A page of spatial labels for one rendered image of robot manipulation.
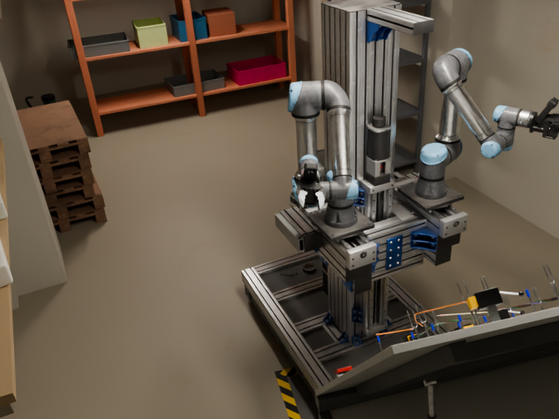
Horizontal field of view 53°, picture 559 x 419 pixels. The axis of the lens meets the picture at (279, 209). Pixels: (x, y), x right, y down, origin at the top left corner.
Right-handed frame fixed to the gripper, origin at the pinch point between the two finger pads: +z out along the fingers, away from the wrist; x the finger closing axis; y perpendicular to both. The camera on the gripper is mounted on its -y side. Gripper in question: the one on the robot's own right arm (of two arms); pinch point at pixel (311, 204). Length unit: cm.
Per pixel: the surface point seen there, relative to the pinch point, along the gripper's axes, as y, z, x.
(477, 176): 124, -281, -167
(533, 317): -16, 68, -44
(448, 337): -14, 73, -25
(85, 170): 131, -251, 169
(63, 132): 108, -271, 192
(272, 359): 160, -84, 5
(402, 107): 82, -325, -99
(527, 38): -3, -254, -163
